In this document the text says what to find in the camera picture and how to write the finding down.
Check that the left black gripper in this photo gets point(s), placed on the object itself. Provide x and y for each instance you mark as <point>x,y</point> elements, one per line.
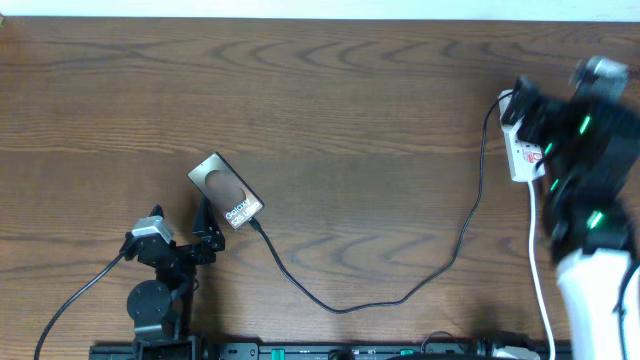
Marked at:
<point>215,237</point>

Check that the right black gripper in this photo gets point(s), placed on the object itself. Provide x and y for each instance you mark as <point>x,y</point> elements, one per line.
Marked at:
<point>545,110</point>

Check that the Galaxy smartphone with brown screen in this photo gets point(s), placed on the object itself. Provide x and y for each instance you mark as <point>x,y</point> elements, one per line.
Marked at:
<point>228,193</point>

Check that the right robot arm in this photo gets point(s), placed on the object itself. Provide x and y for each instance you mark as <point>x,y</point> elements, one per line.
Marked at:
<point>586,146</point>

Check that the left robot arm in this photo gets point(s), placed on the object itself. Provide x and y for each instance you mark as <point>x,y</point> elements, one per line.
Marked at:
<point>161,308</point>

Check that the white power strip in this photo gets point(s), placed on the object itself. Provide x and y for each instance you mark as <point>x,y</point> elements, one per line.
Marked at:
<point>522,156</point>

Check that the black mounting rail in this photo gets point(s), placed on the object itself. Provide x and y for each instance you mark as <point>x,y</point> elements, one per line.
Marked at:
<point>436,349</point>

